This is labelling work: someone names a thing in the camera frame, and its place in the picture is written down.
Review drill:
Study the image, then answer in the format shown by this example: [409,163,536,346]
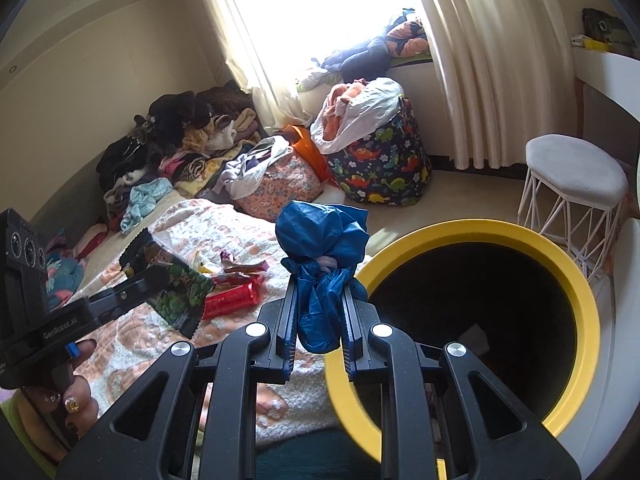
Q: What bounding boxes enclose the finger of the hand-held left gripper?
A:
[87,266,157,324]

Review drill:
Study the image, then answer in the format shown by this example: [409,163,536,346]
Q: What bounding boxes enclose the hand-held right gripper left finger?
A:
[55,280,301,480]

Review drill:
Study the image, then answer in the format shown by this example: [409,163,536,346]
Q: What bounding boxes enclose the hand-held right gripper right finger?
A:
[342,280,583,480]

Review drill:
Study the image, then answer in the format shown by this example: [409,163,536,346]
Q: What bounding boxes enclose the black green snack packet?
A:
[119,229,216,339]

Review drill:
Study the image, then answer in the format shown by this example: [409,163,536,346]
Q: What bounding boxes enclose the blue plastic bag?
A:
[275,201,371,354]

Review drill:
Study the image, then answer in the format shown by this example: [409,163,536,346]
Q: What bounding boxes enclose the yellow-rimmed trash bin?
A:
[324,219,601,480]

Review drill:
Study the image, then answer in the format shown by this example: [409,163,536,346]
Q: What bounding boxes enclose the person's left forearm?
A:
[0,390,56,466]

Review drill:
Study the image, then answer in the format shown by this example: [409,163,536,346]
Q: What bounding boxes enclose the person's left hand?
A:
[22,338,101,453]

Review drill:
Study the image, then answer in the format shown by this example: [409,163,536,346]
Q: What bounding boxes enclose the teal patterned cloth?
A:
[45,230,86,308]

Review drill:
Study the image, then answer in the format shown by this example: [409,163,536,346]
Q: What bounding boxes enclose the dark red cloth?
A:
[75,222,108,261]

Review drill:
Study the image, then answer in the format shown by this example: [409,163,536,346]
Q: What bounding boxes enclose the red snack wrapper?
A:
[202,280,266,320]

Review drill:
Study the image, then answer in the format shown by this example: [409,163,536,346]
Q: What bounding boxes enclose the light blue cloth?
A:
[120,178,173,234]

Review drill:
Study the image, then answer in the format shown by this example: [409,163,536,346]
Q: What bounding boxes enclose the grey headboard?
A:
[10,157,116,256]

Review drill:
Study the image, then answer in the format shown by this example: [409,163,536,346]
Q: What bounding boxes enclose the dark teal cloth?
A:
[255,427,381,480]

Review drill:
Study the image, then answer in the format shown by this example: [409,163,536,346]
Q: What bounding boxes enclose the peach patterned quilt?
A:
[30,199,373,448]

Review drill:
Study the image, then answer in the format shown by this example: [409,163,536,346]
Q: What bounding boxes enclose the pink floral bag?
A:
[235,147,326,221]

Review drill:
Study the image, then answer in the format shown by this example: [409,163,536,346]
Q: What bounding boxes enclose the white grey garment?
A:
[220,136,291,200]

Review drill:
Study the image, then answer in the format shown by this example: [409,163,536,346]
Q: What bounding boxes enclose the pile of clothes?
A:
[96,87,261,231]

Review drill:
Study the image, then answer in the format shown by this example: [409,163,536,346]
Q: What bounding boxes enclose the dinosaur print laundry basket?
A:
[325,100,433,207]

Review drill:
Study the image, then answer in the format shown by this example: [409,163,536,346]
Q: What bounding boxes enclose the orange bag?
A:
[282,125,333,183]

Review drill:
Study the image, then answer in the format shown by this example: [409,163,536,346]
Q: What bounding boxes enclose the pink orange cloth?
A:
[325,80,363,141]

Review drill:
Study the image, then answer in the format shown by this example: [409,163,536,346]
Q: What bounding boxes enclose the white plastic bag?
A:
[310,77,405,155]

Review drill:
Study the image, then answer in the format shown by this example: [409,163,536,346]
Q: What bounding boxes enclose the white rounded cabinet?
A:
[565,217,640,480]

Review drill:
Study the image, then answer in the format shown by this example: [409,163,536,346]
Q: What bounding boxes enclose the narrow cream curtain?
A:
[190,0,321,128]

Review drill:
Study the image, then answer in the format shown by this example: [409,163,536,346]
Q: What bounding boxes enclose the heap of dark clothes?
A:
[297,8,431,91]

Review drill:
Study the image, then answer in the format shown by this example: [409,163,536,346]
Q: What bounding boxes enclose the wide cream curtain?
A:
[405,0,538,171]

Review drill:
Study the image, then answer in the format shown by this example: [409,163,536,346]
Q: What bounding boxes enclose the white vanity desk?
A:
[572,45,640,121]

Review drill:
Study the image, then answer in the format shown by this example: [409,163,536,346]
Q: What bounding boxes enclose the yellow box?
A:
[572,35,613,53]

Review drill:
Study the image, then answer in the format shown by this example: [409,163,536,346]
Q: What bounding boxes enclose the dark olive bag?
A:
[581,7,633,48]

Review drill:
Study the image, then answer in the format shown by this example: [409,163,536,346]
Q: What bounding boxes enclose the white wire stool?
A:
[517,134,630,283]

